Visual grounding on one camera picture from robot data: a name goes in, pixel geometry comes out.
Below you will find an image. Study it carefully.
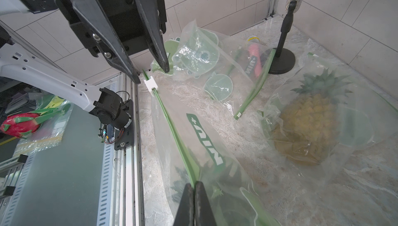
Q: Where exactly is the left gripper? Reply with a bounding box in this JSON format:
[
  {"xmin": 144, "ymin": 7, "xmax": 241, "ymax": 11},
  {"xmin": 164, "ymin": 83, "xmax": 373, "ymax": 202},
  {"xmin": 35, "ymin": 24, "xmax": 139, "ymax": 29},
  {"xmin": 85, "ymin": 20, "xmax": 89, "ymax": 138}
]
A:
[{"xmin": 16, "ymin": 0, "xmax": 170, "ymax": 84}]

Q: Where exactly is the red dragon fruit toy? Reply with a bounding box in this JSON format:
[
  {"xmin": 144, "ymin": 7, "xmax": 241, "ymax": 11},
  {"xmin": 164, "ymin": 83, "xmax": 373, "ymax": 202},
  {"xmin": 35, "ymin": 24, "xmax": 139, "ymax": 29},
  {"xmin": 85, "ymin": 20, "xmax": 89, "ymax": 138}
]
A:
[{"xmin": 1, "ymin": 103, "xmax": 71, "ymax": 138}]

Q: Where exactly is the pink toy microphone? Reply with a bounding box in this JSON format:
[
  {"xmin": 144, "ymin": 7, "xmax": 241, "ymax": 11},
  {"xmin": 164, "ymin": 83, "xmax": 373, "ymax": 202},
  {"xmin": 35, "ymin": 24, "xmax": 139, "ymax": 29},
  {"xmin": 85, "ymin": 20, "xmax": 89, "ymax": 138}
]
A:
[{"xmin": 245, "ymin": 35, "xmax": 262, "ymax": 79}]

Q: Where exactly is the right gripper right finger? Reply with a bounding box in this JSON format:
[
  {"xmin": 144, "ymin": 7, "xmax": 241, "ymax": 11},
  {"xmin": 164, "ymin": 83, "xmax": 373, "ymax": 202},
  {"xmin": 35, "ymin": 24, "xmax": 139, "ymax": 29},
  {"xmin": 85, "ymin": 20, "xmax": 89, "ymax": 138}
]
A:
[{"xmin": 194, "ymin": 181, "xmax": 217, "ymax": 226}]

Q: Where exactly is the zip-top bag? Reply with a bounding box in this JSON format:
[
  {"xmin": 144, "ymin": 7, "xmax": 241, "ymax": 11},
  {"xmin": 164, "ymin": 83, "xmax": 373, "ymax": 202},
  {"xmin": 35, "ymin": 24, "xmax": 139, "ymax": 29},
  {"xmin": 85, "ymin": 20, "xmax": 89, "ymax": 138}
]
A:
[
  {"xmin": 144, "ymin": 75, "xmax": 278, "ymax": 226},
  {"xmin": 164, "ymin": 37, "xmax": 220, "ymax": 76},
  {"xmin": 172, "ymin": 21, "xmax": 275, "ymax": 119},
  {"xmin": 258, "ymin": 53, "xmax": 398, "ymax": 180}
]

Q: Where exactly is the green pineapple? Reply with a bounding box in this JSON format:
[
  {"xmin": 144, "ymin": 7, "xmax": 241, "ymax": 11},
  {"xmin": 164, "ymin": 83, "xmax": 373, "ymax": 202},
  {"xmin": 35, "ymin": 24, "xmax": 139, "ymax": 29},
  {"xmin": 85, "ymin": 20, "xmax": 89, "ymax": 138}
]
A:
[
  {"xmin": 272, "ymin": 69, "xmax": 351, "ymax": 166},
  {"xmin": 165, "ymin": 158, "xmax": 255, "ymax": 226}
]

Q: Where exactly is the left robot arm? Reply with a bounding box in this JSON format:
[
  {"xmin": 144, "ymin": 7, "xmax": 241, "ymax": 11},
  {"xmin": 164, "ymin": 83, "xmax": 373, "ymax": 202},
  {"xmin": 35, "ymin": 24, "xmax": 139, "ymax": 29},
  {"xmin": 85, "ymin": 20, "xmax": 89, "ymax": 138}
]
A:
[{"xmin": 1, "ymin": 0, "xmax": 170, "ymax": 129}]

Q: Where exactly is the black microphone stand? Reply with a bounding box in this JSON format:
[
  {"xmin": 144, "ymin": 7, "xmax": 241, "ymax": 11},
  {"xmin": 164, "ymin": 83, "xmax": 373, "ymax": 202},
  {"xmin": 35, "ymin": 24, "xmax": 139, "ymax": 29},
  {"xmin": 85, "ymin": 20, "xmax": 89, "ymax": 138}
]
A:
[{"xmin": 269, "ymin": 6, "xmax": 296, "ymax": 75}]

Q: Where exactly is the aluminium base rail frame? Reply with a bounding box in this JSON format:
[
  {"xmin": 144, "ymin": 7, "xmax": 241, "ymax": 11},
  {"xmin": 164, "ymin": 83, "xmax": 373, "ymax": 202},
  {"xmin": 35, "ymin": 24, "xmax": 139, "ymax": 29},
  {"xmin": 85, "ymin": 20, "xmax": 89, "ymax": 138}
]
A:
[{"xmin": 96, "ymin": 74, "xmax": 145, "ymax": 226}]

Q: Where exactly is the left circuit board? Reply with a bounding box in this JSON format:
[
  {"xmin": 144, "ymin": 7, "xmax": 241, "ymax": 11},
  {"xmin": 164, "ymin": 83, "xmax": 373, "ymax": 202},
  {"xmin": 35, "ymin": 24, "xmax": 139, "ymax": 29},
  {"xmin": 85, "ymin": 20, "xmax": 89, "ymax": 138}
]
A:
[{"xmin": 99, "ymin": 124, "xmax": 115, "ymax": 144}]

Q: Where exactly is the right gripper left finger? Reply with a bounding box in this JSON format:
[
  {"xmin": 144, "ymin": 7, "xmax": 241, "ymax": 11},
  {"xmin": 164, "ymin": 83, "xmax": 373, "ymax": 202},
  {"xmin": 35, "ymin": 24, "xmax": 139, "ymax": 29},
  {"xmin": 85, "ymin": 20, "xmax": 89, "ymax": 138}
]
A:
[{"xmin": 173, "ymin": 183, "xmax": 195, "ymax": 226}]

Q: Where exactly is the clear bag under dragon fruit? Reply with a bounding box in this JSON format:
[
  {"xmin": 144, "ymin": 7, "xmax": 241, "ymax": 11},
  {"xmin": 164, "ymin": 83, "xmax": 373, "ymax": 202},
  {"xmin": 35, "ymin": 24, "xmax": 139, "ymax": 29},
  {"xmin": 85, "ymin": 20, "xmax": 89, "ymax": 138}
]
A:
[{"xmin": 13, "ymin": 94, "xmax": 74, "ymax": 157}]

